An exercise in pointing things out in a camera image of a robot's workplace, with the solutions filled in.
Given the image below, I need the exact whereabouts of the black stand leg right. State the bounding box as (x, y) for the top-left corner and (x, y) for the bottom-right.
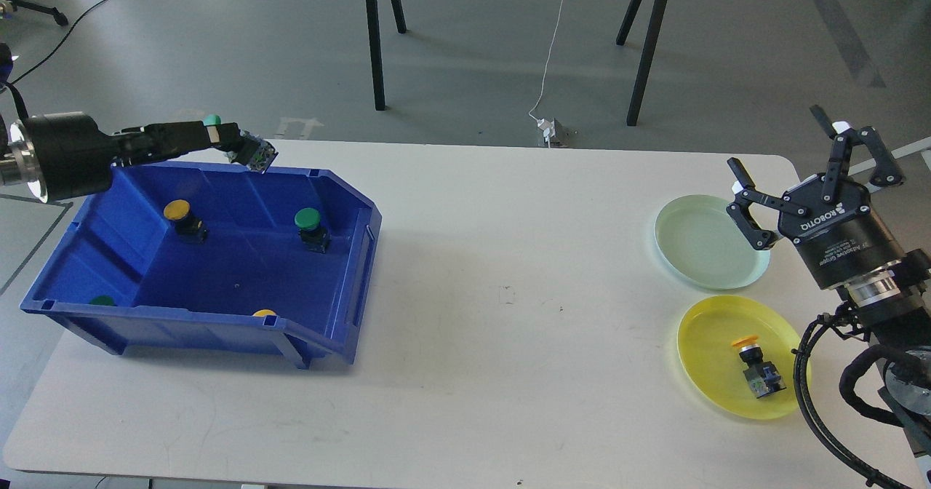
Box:
(615, 0), (668, 127)

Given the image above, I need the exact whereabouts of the white cable on floor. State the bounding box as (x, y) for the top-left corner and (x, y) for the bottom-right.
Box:
(528, 0), (572, 120)

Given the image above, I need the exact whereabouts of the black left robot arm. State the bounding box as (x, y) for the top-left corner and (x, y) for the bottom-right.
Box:
(2, 44), (262, 203)

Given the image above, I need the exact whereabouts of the green button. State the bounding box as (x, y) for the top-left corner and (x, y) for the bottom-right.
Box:
(202, 114), (279, 173)
(294, 207), (330, 254)

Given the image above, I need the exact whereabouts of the black stand leg left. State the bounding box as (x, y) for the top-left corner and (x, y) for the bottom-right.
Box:
(364, 0), (408, 112)

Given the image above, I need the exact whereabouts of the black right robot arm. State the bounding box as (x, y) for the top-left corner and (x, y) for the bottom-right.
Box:
(726, 105), (930, 488)

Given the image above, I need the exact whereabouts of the black stand leg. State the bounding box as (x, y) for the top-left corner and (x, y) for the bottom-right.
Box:
(364, 0), (408, 112)
(615, 0), (668, 127)

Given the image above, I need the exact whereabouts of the light green plate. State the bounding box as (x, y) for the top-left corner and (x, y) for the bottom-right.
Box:
(652, 194), (770, 290)

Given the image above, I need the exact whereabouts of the green button bin corner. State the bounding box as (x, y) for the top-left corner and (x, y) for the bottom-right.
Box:
(89, 295), (116, 306)

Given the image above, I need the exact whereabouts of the yellow button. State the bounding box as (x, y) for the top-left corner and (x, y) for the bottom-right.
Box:
(162, 199), (209, 244)
(730, 335), (787, 399)

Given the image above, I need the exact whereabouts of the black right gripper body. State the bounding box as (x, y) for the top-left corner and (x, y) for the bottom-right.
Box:
(778, 175), (906, 290)

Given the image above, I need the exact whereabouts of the blue plastic bin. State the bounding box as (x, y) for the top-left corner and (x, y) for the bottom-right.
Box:
(20, 162), (382, 369)

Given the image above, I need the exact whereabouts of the office chair base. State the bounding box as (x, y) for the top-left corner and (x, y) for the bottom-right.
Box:
(891, 136), (931, 159)

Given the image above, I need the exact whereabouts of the white power plug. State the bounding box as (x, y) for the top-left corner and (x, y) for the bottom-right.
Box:
(535, 119), (572, 148)

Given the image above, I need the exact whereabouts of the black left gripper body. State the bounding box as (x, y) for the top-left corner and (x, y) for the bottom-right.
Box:
(9, 112), (175, 203)

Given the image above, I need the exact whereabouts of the black floor cable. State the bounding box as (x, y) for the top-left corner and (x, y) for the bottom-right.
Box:
(0, 0), (219, 86)

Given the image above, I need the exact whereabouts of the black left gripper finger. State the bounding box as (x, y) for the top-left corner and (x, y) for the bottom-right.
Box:
(164, 122), (242, 156)

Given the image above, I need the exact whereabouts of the yellow plate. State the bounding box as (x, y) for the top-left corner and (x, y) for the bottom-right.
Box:
(677, 295), (800, 421)

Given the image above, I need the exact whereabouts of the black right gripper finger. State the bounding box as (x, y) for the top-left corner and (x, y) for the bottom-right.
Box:
(810, 105), (906, 202)
(726, 157), (787, 251)

